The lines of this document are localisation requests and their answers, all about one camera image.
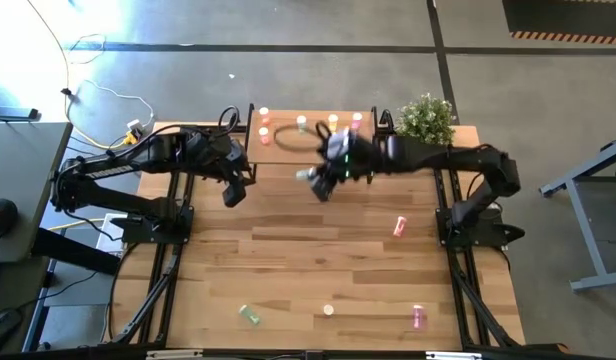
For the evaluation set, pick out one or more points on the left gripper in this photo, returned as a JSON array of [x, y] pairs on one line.
[[230, 152]]

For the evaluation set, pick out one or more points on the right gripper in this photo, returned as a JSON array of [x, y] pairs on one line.
[[355, 155]]

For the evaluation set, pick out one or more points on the red medicine bottle white cap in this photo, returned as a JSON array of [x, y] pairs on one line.
[[399, 226], [264, 114], [264, 135]]

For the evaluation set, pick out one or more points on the pink medicine bottle white cap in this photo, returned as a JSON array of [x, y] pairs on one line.
[[418, 316], [356, 120]]

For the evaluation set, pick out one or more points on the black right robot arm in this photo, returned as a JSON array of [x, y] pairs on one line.
[[448, 157]]

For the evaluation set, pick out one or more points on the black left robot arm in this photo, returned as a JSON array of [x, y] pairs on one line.
[[138, 156]]

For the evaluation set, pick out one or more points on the green medicine bottle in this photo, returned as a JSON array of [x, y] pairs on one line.
[[249, 314]]

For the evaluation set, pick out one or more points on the yellow plug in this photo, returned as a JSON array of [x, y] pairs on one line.
[[131, 138]]

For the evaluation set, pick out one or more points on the white power adapter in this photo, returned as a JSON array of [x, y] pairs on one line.
[[134, 124]]

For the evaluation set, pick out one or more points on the white cap front centre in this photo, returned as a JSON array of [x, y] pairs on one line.
[[328, 310]]

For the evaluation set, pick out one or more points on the potted green plant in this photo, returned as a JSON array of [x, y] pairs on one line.
[[425, 120]]

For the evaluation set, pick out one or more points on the black desk foot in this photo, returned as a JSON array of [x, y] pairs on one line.
[[73, 255]]

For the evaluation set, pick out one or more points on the grey desk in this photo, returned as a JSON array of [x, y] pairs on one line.
[[23, 165]]

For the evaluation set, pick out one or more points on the black flat device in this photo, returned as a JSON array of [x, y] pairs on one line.
[[13, 114]]

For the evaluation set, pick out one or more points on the black round pouch red print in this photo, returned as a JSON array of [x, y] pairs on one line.
[[0, 217]]

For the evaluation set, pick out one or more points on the black hazard-striped mat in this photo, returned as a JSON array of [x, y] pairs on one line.
[[563, 17]]

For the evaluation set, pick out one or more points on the black aluminium table frame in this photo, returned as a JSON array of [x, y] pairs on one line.
[[439, 192]]

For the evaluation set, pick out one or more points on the blue-grey metal table frame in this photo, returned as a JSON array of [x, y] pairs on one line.
[[585, 227]]

